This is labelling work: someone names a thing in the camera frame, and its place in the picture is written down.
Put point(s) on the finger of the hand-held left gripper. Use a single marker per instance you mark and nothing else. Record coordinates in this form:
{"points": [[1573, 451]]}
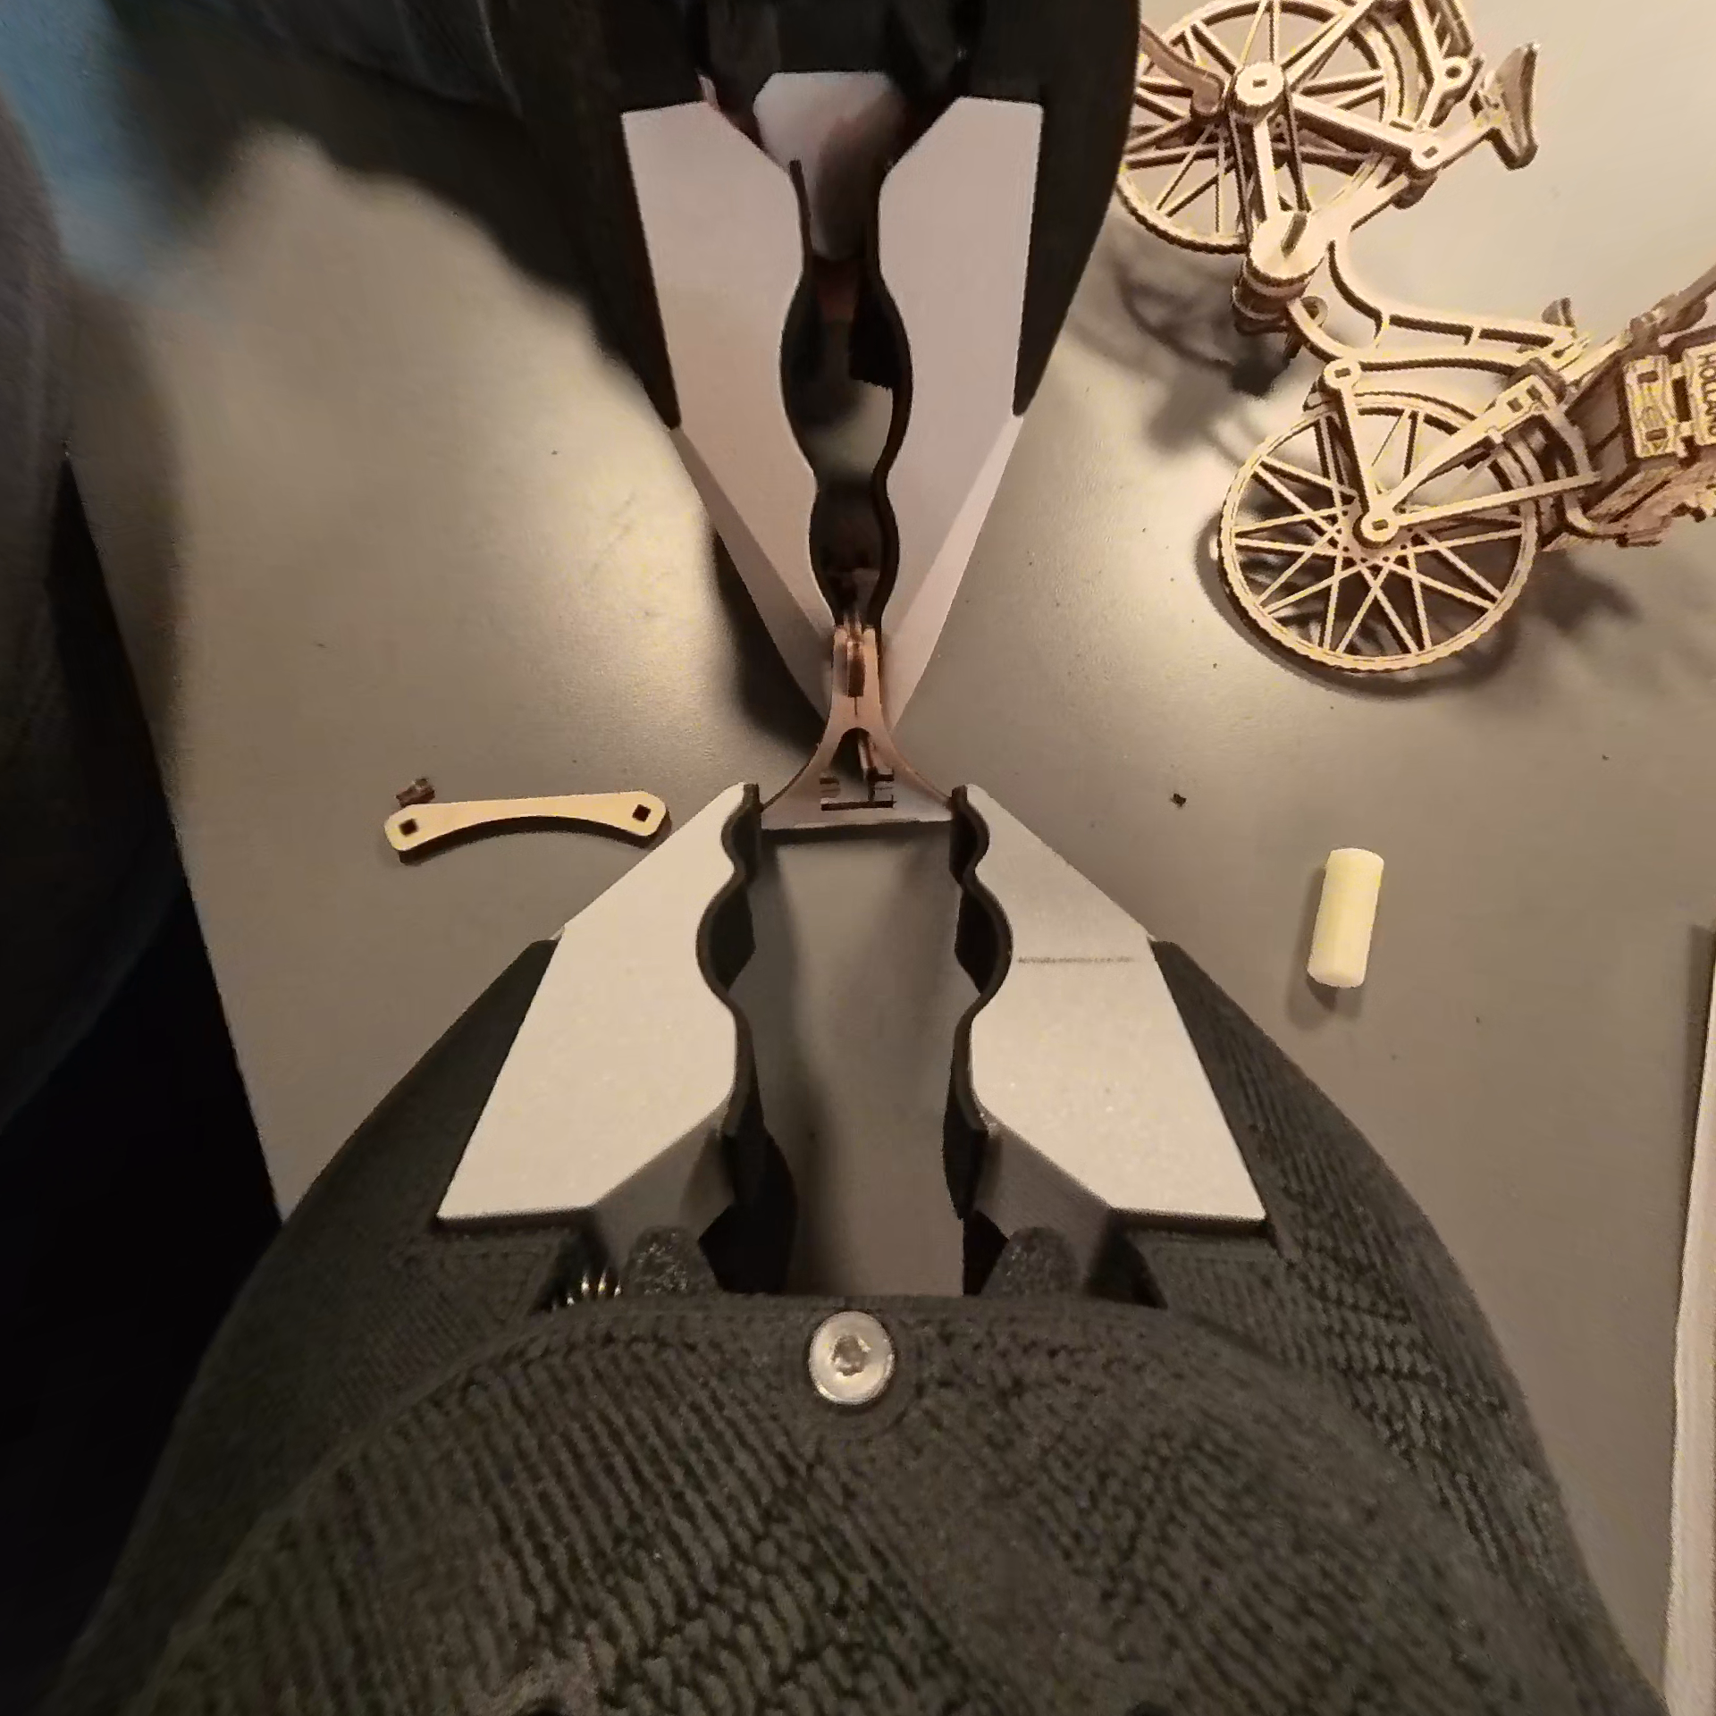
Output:
{"points": [[964, 267], [711, 267]]}

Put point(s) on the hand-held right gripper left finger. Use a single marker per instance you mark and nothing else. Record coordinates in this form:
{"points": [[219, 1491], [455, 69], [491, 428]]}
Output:
{"points": [[602, 1073]]}

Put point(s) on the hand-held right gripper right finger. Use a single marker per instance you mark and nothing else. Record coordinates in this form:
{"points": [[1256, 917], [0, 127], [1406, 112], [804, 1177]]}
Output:
{"points": [[1111, 1073]]}

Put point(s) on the wooden model stand assembly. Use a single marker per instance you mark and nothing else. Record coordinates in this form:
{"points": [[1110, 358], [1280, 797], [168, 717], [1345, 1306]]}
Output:
{"points": [[854, 696]]}

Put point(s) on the person's left forearm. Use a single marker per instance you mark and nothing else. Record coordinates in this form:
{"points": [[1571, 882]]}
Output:
{"points": [[402, 48]]}

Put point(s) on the wooden bicycle model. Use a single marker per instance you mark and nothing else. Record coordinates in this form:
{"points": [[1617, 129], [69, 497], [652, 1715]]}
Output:
{"points": [[1263, 88]]}

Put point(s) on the curved wooden strip part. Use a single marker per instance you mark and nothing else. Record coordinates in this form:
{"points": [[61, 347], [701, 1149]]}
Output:
{"points": [[536, 814]]}

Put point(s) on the pale wax cylinder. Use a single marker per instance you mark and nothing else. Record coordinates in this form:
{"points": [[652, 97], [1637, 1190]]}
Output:
{"points": [[1345, 917]]}

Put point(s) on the person's dark trousers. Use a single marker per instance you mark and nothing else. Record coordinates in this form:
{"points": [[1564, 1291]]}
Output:
{"points": [[106, 1340]]}

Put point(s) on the person's torso in knit sweater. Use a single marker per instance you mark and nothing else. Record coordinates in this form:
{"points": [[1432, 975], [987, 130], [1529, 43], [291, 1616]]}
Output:
{"points": [[67, 671]]}

